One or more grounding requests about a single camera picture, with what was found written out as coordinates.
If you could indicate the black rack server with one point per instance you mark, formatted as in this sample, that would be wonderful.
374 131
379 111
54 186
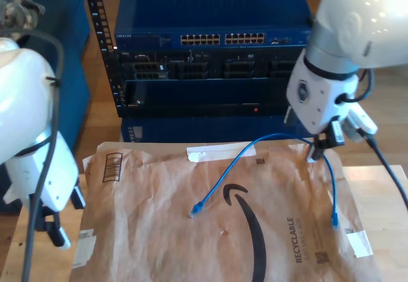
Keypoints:
191 68

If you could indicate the camouflage cushion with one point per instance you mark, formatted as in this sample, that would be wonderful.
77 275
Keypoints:
19 11

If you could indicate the blue sofa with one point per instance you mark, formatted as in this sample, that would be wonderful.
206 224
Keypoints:
73 23

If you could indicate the blue cabinet with white label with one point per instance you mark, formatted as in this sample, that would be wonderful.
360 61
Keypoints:
207 129

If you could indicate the white shipping label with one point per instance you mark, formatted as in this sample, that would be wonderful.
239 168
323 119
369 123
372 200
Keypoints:
84 247

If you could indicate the black unit with red light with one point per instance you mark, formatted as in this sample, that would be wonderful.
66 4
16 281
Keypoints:
207 93

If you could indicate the brown paper mailer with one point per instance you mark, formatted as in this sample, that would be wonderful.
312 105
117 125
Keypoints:
159 215

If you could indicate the black perforated rack post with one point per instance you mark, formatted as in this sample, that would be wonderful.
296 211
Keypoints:
99 17

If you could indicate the long white tape strip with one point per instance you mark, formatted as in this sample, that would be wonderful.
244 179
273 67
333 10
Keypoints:
223 149

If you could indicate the blue network switch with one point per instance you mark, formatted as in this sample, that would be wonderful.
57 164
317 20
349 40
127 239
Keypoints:
207 14

